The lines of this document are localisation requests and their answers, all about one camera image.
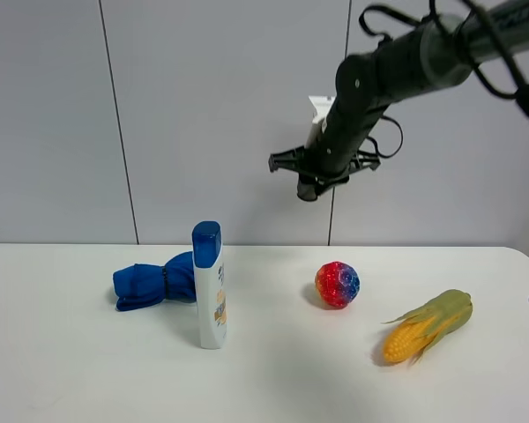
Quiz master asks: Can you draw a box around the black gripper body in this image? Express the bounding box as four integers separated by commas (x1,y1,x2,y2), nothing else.
268,146,380,202

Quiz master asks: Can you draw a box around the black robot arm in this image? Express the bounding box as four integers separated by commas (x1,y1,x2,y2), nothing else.
268,1,529,202

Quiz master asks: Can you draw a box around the red blue bumpy ball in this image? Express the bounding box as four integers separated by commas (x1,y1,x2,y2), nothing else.
315,261,360,309

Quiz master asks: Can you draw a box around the white blue shampoo bottle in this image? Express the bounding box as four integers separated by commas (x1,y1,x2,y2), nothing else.
191,220,227,350

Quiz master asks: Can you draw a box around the black hair band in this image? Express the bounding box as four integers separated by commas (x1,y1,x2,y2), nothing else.
161,266,169,300

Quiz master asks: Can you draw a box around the yellow toy corn cob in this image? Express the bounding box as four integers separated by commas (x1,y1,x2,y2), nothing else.
382,289,473,365

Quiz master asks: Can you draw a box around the rolled blue cloth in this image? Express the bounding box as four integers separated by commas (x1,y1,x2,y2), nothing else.
112,251,197,312

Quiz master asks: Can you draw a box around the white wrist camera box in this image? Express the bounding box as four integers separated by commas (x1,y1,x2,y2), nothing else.
304,96,336,149

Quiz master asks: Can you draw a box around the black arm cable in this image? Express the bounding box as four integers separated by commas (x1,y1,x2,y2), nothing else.
358,0,529,160

